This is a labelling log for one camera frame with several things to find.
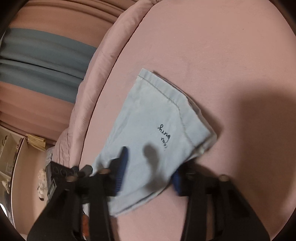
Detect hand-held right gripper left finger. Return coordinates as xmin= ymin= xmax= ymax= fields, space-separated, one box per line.
xmin=26 ymin=146 xmax=129 ymax=241

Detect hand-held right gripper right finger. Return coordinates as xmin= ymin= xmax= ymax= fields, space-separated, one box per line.
xmin=172 ymin=167 xmax=269 ymax=241

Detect light blue strawberry pants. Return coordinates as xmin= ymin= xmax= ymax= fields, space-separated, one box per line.
xmin=91 ymin=68 xmax=218 ymax=218

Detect white plush toy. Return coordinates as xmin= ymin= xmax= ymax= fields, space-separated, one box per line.
xmin=37 ymin=169 xmax=48 ymax=201

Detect white shelf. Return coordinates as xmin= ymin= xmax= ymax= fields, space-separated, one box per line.
xmin=0 ymin=128 xmax=25 ymax=209

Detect pink curtain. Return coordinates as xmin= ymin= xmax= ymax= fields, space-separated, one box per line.
xmin=0 ymin=0 xmax=137 ymax=142

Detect pink duvet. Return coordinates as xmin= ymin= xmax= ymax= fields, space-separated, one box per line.
xmin=46 ymin=0 xmax=160 ymax=169

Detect teal curtain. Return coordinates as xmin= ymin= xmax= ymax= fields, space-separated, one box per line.
xmin=0 ymin=28 xmax=97 ymax=104

